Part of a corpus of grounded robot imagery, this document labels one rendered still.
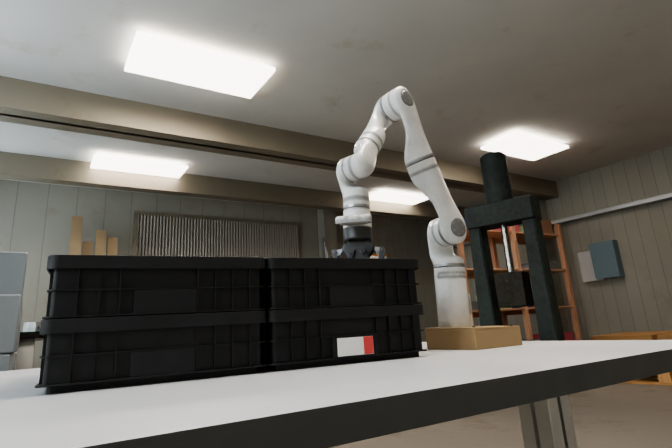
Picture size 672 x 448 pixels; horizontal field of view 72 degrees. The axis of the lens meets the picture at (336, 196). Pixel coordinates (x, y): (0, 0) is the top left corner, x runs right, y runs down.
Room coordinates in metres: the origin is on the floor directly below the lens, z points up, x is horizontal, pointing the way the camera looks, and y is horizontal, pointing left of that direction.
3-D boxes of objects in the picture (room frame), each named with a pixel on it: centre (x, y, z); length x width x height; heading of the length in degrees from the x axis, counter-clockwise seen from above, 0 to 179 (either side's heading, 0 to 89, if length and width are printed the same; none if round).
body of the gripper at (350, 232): (1.19, -0.05, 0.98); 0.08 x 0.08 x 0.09
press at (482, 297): (5.63, -2.04, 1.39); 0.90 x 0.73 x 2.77; 33
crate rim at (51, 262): (1.02, 0.40, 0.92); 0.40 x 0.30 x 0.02; 117
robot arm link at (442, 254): (1.41, -0.33, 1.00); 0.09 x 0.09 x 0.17; 27
